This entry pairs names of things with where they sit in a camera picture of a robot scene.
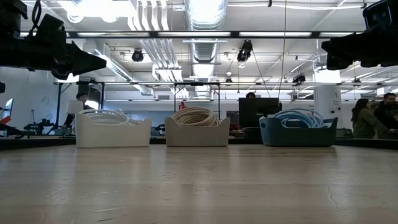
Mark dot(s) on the black metal table frame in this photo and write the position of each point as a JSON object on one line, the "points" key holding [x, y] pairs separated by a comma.
{"points": [[245, 141]]}

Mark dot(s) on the black overhead beam with lights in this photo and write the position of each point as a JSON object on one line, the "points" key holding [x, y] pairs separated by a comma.
{"points": [[234, 34]]}

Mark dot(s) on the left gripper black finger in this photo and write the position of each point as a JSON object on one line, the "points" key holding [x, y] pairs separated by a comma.
{"points": [[82, 60]]}

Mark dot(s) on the small red object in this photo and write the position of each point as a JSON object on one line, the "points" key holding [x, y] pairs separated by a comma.
{"points": [[183, 105]]}

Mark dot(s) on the black hanging camera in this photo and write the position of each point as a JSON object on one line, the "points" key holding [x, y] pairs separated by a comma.
{"points": [[245, 49]]}

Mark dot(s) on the black ceiling spotlight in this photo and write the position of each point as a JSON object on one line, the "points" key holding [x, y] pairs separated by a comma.
{"points": [[137, 56], [299, 78]]}

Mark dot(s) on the person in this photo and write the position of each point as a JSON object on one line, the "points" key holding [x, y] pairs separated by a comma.
{"points": [[81, 97], [250, 95], [388, 112], [365, 124]]}

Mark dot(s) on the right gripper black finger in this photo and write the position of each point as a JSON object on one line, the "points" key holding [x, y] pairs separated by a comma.
{"points": [[340, 53]]}

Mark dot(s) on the white lampshade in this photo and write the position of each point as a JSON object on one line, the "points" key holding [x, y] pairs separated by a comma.
{"points": [[74, 107]]}

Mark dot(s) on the white plastic bin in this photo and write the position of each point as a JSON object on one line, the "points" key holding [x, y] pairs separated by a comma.
{"points": [[112, 135]]}

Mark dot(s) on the black background station frame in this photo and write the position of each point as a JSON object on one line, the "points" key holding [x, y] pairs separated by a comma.
{"points": [[175, 99], [59, 105]]}

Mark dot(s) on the silver ceiling air duct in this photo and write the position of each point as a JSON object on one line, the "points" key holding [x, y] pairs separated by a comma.
{"points": [[205, 12]]}

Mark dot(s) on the black monitor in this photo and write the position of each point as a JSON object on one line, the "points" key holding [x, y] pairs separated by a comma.
{"points": [[256, 112]]}

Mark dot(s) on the tilted background monitor screen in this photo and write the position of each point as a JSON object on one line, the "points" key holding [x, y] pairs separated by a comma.
{"points": [[8, 109]]}

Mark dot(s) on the beige plastic bin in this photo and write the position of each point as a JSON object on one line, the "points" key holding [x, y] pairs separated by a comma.
{"points": [[197, 135]]}

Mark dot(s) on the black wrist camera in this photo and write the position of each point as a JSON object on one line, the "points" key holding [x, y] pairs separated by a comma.
{"points": [[377, 15], [48, 29]]}

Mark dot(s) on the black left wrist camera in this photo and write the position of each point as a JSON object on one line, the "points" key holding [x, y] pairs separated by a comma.
{"points": [[48, 29]]}

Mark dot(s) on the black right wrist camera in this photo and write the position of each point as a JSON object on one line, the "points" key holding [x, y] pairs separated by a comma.
{"points": [[377, 15]]}

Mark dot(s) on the black background robot arm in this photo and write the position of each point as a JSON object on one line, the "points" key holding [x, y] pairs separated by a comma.
{"points": [[37, 127]]}

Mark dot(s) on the dark teal plastic bin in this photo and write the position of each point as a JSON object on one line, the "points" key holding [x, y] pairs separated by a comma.
{"points": [[298, 135]]}

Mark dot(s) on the white round column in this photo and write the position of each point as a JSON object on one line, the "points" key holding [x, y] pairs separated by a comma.
{"points": [[326, 99]]}

